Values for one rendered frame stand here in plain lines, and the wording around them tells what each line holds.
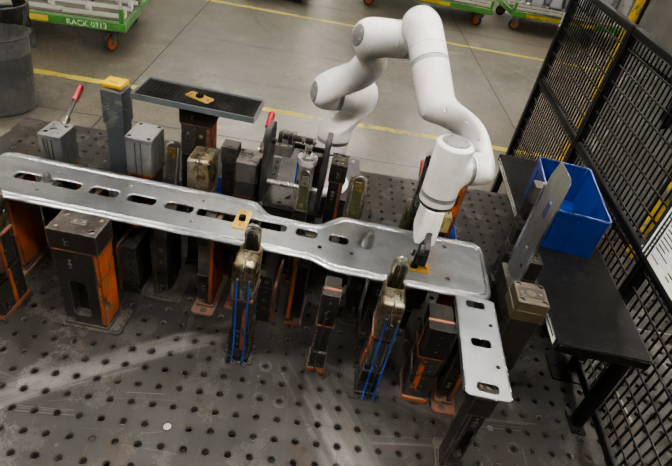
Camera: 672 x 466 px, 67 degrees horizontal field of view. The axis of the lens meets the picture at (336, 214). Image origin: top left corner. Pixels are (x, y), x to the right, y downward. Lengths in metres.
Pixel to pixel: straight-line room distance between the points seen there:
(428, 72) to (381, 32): 0.24
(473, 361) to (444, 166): 0.43
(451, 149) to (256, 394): 0.77
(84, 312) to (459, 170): 1.03
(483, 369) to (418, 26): 0.78
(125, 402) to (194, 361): 0.19
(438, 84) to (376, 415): 0.83
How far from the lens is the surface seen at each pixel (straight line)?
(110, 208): 1.43
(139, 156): 1.53
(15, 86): 4.05
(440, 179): 1.15
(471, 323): 1.26
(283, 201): 1.53
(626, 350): 1.38
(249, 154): 1.52
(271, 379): 1.41
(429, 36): 1.26
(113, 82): 1.71
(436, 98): 1.19
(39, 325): 1.59
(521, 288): 1.32
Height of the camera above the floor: 1.85
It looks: 36 degrees down
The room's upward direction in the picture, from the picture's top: 12 degrees clockwise
